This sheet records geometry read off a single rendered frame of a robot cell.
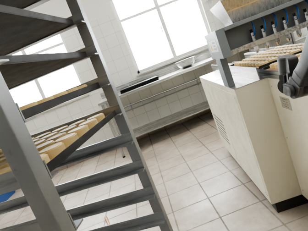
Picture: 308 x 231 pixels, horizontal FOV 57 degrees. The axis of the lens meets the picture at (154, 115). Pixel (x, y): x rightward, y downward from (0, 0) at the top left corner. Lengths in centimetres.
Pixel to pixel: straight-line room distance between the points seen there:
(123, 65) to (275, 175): 343
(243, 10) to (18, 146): 150
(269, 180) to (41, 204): 157
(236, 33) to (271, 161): 78
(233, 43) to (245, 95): 31
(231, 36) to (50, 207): 147
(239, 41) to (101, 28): 336
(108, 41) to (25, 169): 442
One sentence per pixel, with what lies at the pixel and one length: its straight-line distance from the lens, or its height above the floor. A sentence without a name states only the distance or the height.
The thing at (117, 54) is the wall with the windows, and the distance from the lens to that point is 476.
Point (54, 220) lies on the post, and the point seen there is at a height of 99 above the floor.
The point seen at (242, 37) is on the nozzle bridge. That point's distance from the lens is 175.
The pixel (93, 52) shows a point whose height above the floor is 123.
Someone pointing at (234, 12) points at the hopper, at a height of 124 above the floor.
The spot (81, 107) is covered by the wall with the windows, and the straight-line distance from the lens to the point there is 485.
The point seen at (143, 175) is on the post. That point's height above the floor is 84.
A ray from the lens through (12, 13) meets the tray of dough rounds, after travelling 59.
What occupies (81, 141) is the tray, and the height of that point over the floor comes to 105.
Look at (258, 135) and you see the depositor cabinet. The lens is 175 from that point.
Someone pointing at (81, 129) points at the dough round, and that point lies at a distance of 66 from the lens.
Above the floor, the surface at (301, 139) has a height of 52.
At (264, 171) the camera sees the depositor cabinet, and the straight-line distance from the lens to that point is 183.
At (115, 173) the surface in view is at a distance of 89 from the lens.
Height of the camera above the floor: 114
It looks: 10 degrees down
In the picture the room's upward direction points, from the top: 21 degrees counter-clockwise
